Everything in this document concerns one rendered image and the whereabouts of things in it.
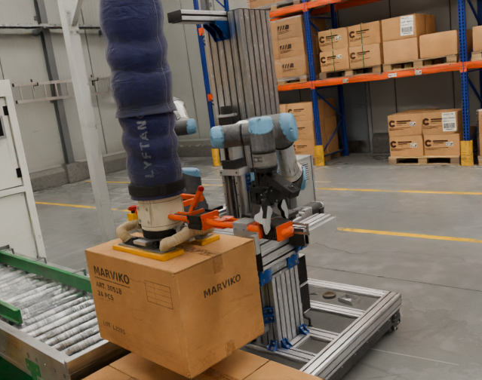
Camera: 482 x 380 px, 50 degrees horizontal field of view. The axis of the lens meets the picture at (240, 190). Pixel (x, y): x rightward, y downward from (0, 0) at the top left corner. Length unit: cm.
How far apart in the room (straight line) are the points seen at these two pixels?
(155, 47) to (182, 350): 109
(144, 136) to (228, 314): 74
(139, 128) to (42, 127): 1049
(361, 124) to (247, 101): 844
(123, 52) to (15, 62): 1039
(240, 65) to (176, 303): 131
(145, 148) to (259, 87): 92
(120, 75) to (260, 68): 97
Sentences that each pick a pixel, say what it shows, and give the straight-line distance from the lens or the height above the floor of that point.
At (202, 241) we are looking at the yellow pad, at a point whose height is 109.
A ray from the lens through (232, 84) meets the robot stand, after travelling 267.
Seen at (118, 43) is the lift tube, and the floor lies 186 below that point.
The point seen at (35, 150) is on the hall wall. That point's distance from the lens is 1228.
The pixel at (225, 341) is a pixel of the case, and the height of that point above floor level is 74.
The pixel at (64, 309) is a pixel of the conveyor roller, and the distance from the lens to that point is 323.
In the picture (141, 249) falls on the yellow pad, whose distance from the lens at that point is 202.
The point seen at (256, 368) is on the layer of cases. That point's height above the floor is 54.
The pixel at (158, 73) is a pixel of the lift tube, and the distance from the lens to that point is 195.
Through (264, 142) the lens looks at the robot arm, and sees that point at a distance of 157.
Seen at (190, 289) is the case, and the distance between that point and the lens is 183.
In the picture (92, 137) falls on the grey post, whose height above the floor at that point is 134.
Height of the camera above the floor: 165
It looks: 11 degrees down
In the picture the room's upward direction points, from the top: 7 degrees counter-clockwise
